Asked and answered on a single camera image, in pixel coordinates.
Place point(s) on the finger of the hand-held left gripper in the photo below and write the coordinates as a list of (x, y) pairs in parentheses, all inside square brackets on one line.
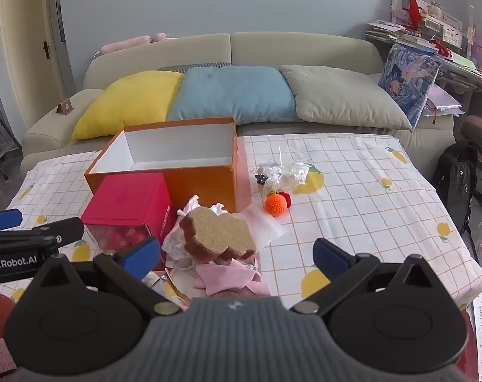
[(4, 219), (62, 230)]

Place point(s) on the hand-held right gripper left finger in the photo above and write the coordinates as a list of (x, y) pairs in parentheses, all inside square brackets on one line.
[(141, 256)]

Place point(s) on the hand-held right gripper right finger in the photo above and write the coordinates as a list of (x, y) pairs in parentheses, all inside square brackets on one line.
[(328, 258)]

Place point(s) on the white crumpled tissue paper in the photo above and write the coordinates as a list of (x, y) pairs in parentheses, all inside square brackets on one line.
[(173, 242)]

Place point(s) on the shiny foil wrapper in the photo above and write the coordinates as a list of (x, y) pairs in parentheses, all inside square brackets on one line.
[(173, 286)]

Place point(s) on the checkered lemon print tablecloth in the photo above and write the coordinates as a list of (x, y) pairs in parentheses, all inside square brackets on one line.
[(364, 227)]

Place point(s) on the clear box with red lid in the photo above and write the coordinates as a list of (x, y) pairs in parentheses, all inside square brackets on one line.
[(121, 199)]

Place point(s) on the red crochet ball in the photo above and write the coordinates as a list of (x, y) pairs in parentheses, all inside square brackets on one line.
[(288, 199)]

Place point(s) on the pale pink plastic sheet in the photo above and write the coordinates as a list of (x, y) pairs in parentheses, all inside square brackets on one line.
[(264, 227)]

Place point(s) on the orange crochet fruit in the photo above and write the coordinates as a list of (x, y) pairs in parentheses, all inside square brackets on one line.
[(275, 205)]

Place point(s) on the brown toast-shaped plush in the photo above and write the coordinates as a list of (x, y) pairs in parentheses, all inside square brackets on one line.
[(221, 232)]

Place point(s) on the pink cloth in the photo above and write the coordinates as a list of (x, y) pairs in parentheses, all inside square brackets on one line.
[(229, 278)]

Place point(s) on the clear plastic bag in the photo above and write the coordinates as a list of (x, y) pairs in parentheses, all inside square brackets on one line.
[(296, 173), (270, 173)]

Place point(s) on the orange cardboard box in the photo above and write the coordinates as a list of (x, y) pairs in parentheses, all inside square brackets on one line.
[(201, 183)]

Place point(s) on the small dark trinket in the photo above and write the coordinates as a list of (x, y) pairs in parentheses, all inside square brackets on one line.
[(260, 179)]

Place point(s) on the small brown card stand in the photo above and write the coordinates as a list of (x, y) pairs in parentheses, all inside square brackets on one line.
[(66, 107)]

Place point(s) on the black backpack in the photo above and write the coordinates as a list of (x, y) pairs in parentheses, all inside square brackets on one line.
[(455, 183)]

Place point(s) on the yellow pillow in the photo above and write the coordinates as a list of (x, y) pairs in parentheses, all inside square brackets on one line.
[(133, 99)]

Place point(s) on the grey-green pillow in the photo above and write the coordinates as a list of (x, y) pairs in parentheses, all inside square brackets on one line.
[(344, 95)]

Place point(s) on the cream door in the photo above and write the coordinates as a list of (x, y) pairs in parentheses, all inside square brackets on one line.
[(26, 28)]

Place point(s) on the pink plastic folder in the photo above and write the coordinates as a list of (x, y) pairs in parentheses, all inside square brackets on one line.
[(443, 101)]

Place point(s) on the printed blue pillow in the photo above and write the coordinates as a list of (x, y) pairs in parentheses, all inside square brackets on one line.
[(410, 79)]

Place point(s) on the pink long plush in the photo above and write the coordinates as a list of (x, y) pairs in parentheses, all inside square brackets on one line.
[(129, 43)]

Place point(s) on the grey striped blanket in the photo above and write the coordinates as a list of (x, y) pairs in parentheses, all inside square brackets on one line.
[(197, 65)]

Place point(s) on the beige sofa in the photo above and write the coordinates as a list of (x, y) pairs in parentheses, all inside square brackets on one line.
[(304, 47)]

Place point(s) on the stack of papers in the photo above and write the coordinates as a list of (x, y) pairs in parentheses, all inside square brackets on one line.
[(384, 32)]

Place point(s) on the cluttered desk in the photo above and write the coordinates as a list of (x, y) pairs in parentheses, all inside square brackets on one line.
[(463, 67)]

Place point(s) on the white pink desk shelf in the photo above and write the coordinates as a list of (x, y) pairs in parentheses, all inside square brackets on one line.
[(435, 20)]

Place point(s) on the red hanging ornament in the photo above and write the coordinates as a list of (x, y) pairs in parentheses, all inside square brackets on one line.
[(415, 10)]

